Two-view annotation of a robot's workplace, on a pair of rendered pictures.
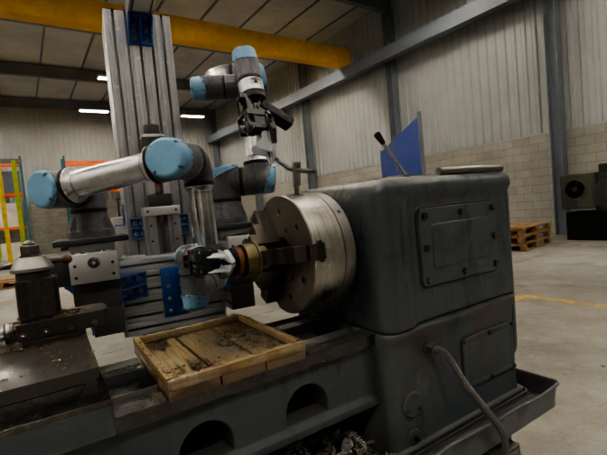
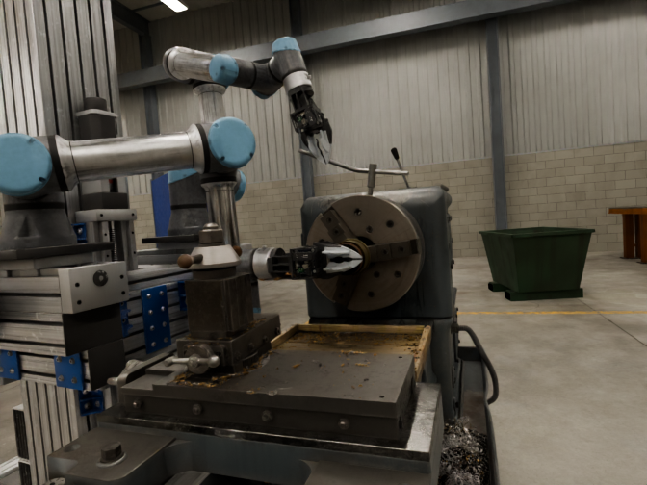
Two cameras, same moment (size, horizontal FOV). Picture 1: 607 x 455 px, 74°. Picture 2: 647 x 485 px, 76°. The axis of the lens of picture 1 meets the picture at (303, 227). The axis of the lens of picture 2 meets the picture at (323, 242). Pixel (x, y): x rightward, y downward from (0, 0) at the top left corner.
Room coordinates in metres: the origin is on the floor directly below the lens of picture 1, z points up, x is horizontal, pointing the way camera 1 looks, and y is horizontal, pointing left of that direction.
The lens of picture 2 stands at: (0.26, 0.83, 1.18)
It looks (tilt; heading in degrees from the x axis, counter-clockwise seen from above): 3 degrees down; 322
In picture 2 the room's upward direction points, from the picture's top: 4 degrees counter-clockwise
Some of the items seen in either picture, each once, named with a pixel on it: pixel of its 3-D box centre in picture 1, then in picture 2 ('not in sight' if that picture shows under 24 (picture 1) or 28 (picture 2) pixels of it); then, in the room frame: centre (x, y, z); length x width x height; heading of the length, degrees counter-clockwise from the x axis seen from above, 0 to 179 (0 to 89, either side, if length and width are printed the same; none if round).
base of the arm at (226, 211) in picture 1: (228, 210); (190, 219); (1.65, 0.30, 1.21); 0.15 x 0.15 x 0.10
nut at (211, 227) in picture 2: (30, 247); (211, 234); (0.85, 0.57, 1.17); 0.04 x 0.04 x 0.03
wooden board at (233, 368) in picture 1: (213, 347); (342, 350); (0.96, 0.24, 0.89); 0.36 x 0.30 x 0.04; 32
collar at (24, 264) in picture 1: (32, 264); (213, 256); (0.85, 0.57, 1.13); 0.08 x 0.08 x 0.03
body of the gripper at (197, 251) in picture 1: (204, 261); (297, 262); (1.07, 0.27, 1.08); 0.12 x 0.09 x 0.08; 31
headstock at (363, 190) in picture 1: (399, 240); (385, 246); (1.33, -0.31, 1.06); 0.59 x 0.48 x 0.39; 122
